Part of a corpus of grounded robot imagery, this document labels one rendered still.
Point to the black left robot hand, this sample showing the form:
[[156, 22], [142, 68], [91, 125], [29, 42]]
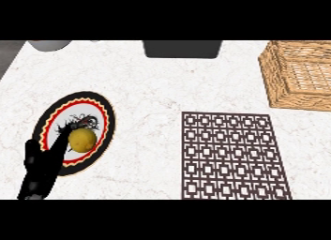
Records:
[[39, 168]]

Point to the brown lattice placemat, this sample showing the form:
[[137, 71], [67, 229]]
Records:
[[233, 156]]

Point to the wicker basket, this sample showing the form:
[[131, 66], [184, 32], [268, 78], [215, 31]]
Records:
[[306, 75]]

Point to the yellow round fruit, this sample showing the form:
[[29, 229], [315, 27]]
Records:
[[83, 140]]

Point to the round patterned plate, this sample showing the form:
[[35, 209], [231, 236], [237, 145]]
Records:
[[86, 111]]

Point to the grey round pot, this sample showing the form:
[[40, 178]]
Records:
[[48, 44]]

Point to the dark grey appliance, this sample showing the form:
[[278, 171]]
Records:
[[181, 48]]

